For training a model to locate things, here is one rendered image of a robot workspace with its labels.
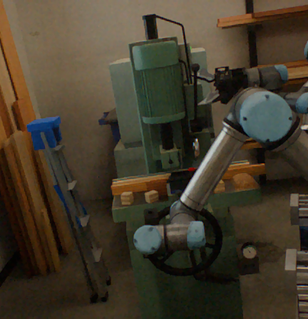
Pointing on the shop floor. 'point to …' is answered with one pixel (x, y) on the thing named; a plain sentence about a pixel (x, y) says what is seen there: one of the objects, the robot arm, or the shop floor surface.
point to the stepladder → (40, 137)
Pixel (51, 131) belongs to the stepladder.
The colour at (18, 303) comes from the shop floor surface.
